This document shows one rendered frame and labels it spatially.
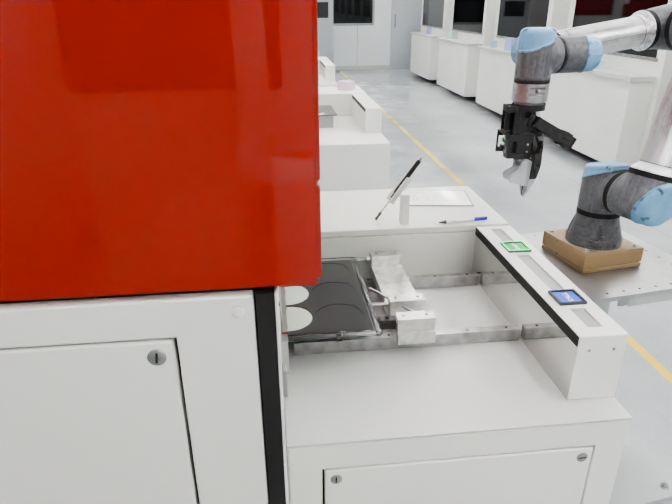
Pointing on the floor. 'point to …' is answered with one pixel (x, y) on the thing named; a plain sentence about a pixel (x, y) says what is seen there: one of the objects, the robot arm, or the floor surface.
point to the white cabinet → (465, 468)
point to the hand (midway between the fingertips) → (526, 190)
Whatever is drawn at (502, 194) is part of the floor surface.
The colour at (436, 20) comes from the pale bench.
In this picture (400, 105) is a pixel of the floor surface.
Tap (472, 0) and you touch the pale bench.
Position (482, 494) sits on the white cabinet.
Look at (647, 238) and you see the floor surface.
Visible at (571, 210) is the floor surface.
